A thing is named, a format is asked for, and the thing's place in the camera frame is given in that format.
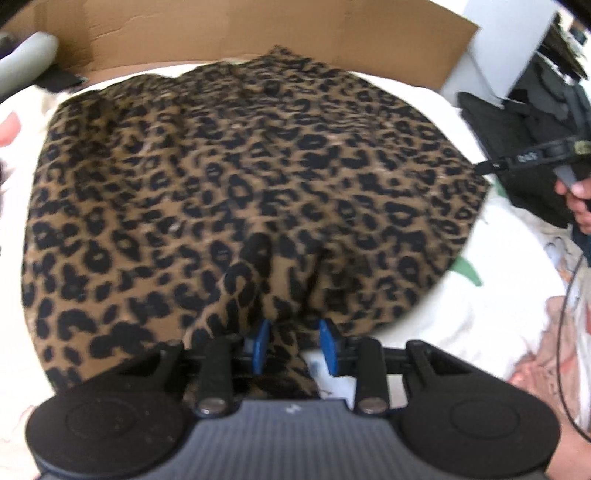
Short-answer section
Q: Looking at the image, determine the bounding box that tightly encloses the thin black cable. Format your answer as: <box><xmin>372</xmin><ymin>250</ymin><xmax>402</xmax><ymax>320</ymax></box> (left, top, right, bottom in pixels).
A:
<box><xmin>555</xmin><ymin>251</ymin><xmax>591</xmax><ymax>441</ymax></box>

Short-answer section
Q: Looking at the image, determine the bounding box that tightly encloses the cream bear printed blanket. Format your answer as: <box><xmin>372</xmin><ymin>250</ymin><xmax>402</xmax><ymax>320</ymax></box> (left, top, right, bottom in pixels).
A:
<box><xmin>0</xmin><ymin>62</ymin><xmax>591</xmax><ymax>480</ymax></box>

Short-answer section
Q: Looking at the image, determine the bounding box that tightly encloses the grey neck pillow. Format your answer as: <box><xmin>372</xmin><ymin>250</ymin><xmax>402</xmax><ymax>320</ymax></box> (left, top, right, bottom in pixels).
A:
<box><xmin>0</xmin><ymin>32</ymin><xmax>61</xmax><ymax>90</ymax></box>

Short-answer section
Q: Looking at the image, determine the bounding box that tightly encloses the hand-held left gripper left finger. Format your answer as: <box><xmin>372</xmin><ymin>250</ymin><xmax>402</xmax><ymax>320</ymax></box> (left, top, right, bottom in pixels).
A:
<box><xmin>148</xmin><ymin>320</ymin><xmax>273</xmax><ymax>416</ymax></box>

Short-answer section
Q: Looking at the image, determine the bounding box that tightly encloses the brown cardboard sheet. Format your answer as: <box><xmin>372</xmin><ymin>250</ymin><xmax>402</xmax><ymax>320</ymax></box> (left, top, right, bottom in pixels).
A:
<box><xmin>0</xmin><ymin>0</ymin><xmax>481</xmax><ymax>88</ymax></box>

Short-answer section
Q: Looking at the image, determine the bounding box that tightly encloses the leopard print garment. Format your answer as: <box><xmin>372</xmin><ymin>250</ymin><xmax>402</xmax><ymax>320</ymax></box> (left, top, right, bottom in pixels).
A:
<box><xmin>21</xmin><ymin>44</ymin><xmax>491</xmax><ymax>402</ymax></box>

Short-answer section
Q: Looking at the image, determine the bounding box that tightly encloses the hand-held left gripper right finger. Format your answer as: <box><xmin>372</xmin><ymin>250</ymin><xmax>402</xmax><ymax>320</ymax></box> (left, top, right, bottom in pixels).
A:
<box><xmin>318</xmin><ymin>318</ymin><xmax>444</xmax><ymax>415</ymax></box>

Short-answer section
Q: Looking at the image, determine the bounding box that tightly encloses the person's right hand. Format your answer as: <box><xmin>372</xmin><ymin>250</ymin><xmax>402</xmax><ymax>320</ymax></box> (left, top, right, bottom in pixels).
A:
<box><xmin>555</xmin><ymin>178</ymin><xmax>591</xmax><ymax>228</ymax></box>

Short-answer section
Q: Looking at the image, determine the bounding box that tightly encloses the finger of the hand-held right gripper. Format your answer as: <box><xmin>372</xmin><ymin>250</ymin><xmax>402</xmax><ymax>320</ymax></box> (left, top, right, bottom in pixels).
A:
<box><xmin>475</xmin><ymin>157</ymin><xmax>509</xmax><ymax>176</ymax></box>

